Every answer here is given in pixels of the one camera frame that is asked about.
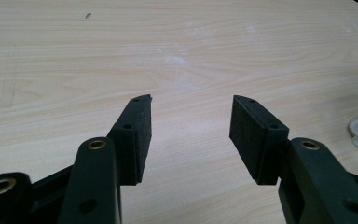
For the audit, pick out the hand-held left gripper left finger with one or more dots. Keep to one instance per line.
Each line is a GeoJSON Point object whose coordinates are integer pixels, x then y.
{"type": "Point", "coordinates": [130, 146]}

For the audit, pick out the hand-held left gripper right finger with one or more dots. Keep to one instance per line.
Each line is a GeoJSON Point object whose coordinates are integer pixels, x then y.
{"type": "Point", "coordinates": [254, 140]}

